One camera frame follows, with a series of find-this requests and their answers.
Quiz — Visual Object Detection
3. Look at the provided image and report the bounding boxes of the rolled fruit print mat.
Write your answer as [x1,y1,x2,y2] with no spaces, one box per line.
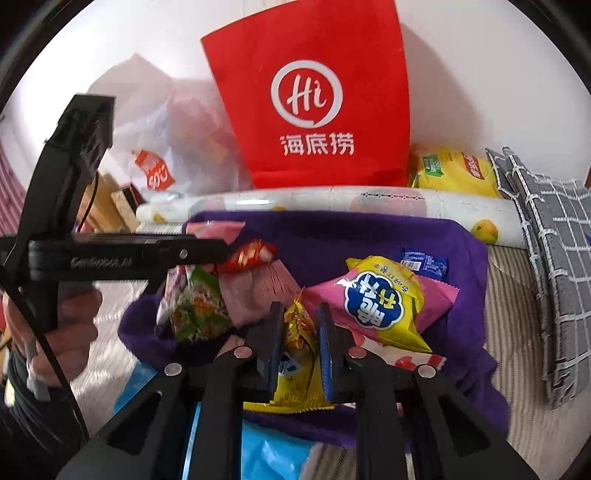
[135,185,527,250]

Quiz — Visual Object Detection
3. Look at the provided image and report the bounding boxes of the person's left forearm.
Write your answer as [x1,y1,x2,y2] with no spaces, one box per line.
[0,346,93,467]

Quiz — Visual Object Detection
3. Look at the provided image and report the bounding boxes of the small dark blue packet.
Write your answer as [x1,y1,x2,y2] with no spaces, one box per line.
[398,248,450,281]

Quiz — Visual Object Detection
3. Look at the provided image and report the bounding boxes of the grey striped bed sheet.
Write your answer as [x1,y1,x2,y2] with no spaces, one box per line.
[69,244,591,480]

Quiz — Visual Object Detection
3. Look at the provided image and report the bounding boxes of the grey checked cloth star patch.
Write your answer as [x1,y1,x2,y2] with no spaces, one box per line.
[485,147,591,411]

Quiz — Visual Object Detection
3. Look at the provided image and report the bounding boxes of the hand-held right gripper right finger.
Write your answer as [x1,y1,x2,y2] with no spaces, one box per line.
[315,302,541,480]

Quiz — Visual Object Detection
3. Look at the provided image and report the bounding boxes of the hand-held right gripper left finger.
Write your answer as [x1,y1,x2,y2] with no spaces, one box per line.
[55,301,286,480]

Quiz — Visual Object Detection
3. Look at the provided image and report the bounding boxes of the green snack packet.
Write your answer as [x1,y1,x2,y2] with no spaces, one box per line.
[170,265,234,343]

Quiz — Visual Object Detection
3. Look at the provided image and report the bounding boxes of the wooden headboard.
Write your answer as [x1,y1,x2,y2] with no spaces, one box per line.
[76,173,139,232]

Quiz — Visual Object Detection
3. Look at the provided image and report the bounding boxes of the gold snack packet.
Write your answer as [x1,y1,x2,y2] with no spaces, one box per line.
[243,288,335,412]

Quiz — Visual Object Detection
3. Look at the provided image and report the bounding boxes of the person's left hand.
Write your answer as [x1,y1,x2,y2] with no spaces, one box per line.
[2,284,103,398]

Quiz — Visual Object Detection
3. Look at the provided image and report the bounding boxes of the red snack packet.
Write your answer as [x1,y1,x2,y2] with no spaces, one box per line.
[217,239,279,276]

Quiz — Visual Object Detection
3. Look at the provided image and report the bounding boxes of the blue tissue pack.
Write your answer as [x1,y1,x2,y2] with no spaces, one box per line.
[113,362,319,480]

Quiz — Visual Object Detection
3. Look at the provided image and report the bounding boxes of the white plastic bag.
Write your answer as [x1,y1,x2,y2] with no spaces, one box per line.
[88,53,252,204]

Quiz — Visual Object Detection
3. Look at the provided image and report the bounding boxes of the long pink white packet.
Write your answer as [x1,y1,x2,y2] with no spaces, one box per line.
[156,267,188,330]

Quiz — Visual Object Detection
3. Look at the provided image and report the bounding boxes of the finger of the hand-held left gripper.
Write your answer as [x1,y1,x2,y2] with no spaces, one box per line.
[136,233,232,278]

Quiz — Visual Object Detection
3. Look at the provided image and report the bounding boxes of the white strawberry print packet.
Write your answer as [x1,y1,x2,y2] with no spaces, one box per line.
[348,332,448,372]

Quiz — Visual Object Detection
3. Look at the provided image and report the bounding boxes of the pink foil packet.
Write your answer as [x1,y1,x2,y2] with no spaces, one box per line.
[185,220,246,243]

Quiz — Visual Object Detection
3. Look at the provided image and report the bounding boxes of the patterned picture frame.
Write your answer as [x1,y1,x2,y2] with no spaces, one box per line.
[111,185,141,232]

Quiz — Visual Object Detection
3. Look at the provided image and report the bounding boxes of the red paper bag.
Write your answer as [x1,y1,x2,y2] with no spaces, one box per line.
[200,0,411,189]

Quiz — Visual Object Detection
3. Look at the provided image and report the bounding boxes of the purple cloth tray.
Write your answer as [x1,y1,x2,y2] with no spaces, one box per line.
[117,210,511,450]

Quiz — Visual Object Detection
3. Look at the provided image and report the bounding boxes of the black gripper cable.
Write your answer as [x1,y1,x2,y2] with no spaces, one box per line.
[0,175,100,441]

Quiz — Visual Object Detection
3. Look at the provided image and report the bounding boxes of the red striped cloth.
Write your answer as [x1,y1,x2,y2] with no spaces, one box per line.
[0,138,28,236]

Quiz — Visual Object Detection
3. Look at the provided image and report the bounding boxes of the yellow snack bag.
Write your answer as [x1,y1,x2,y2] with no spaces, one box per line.
[409,145,504,199]

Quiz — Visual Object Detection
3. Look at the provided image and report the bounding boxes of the pink and yellow snack packet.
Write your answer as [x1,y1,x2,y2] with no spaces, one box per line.
[302,255,461,354]

